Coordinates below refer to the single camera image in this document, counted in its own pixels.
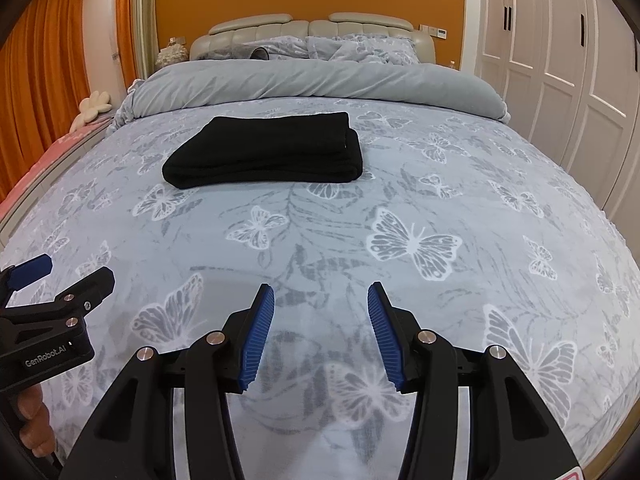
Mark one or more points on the printed grey pillow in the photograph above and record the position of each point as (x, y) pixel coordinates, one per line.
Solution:
(380, 50)
(285, 47)

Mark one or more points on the white panelled bench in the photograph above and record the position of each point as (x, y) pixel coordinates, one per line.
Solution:
(20, 215)

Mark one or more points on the white panelled wardrobe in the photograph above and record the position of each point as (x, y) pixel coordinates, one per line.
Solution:
(560, 60)

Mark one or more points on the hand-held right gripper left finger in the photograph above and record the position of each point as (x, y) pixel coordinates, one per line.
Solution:
(257, 340)

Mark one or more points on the orange curtain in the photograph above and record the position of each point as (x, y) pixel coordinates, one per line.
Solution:
(40, 85)
(126, 20)

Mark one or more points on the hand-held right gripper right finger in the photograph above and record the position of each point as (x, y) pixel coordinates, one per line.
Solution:
(385, 340)

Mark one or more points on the person's left hand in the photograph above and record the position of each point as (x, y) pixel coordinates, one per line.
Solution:
(35, 430)

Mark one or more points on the black pants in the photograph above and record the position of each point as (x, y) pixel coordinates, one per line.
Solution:
(260, 155)

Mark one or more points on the white flower shaped cushion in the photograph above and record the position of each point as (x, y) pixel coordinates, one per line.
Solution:
(95, 106)

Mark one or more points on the pink mat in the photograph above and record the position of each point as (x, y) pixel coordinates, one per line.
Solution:
(45, 160)

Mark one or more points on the grey fuzzy pillow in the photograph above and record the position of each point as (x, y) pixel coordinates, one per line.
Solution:
(225, 52)

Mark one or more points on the beige padded headboard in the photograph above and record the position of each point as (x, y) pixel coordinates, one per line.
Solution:
(280, 27)

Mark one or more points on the butterfly printed blanket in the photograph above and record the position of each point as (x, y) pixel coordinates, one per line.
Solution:
(325, 240)

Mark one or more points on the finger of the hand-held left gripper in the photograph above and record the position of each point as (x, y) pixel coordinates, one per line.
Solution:
(92, 285)
(30, 267)

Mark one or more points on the white flower decoration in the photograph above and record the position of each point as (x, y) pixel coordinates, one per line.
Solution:
(172, 55)

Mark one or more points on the grey duvet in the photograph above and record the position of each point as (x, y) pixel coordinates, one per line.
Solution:
(310, 82)

